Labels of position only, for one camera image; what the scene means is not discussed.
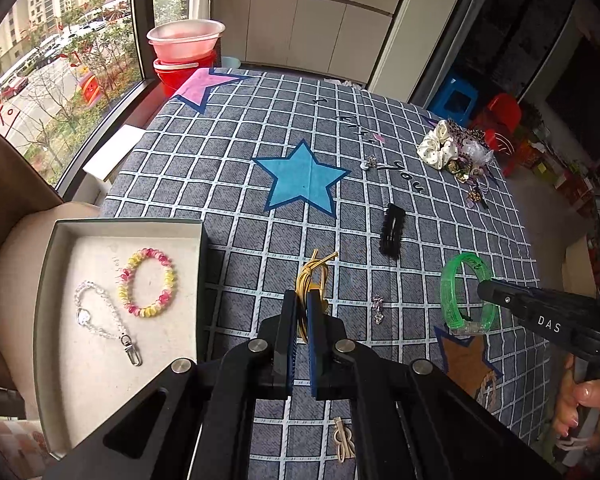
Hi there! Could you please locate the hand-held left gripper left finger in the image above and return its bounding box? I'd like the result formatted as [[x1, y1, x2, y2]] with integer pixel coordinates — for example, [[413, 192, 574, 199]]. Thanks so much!
[[42, 291, 308, 480]]

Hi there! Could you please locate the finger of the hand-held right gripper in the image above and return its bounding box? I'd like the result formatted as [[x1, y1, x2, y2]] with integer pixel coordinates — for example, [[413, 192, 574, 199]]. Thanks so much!
[[477, 280, 526, 322]]

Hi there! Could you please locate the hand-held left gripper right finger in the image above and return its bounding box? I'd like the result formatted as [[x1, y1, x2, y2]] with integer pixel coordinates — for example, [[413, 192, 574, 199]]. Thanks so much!
[[307, 291, 563, 480]]

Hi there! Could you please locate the green translucent bangle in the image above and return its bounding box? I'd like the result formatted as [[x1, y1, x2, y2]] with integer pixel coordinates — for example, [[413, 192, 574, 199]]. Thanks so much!
[[440, 252, 498, 337]]

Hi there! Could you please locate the yellow hair tie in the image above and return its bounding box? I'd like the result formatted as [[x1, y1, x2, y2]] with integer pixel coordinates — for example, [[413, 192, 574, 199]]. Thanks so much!
[[296, 249, 340, 346]]

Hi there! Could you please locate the beige hair clip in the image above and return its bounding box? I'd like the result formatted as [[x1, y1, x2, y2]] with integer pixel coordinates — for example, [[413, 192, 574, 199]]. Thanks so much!
[[330, 416, 357, 461]]

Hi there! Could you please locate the black hair clip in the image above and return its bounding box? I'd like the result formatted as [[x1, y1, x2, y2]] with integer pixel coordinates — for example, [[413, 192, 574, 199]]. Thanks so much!
[[378, 203, 407, 261]]

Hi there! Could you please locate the white shallow tray box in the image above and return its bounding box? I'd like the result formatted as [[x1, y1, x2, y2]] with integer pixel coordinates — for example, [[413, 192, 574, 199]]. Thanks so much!
[[32, 217, 211, 461]]

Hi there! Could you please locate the person's right hand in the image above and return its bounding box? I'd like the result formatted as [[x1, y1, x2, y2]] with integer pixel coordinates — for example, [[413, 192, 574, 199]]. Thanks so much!
[[552, 377, 600, 456]]

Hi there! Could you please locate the pile of hair accessories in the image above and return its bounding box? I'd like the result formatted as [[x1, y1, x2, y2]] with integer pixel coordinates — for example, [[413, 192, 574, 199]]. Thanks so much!
[[447, 127, 498, 211]]

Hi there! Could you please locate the red plastic stool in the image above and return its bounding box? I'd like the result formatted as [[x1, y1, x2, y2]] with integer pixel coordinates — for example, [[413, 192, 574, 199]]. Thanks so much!
[[472, 92, 523, 171]]

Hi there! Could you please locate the grey checked star tablecloth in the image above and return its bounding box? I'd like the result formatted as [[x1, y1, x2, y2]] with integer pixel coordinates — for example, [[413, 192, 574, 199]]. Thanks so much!
[[102, 67, 551, 480]]

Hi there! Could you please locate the blue plastic stool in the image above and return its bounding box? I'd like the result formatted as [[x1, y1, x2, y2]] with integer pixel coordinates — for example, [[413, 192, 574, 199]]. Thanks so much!
[[427, 75, 481, 128]]

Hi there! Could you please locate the white flat box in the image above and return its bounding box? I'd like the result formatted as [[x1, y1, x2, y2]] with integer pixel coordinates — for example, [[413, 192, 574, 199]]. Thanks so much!
[[83, 125, 146, 181]]

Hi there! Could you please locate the red plastic bucket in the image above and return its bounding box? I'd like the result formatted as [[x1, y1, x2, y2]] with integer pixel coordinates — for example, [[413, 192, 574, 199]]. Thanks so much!
[[153, 52, 218, 98]]

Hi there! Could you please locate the beige leather chair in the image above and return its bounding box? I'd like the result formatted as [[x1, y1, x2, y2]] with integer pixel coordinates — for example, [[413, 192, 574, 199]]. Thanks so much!
[[0, 125, 103, 406]]

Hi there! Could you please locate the pink plastic basin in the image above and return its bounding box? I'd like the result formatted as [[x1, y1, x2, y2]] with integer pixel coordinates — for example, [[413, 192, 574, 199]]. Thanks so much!
[[146, 19, 226, 63]]

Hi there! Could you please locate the clear crystal chain with clasp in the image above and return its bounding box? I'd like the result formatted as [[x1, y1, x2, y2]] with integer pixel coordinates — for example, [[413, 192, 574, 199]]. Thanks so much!
[[74, 280, 144, 367]]

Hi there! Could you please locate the pink yellow bead bracelet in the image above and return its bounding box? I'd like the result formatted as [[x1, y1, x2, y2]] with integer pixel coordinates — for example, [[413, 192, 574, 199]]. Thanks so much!
[[117, 247, 177, 319]]

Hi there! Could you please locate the white wall cabinet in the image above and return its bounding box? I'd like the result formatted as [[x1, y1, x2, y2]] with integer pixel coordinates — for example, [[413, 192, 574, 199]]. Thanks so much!
[[212, 0, 411, 86]]

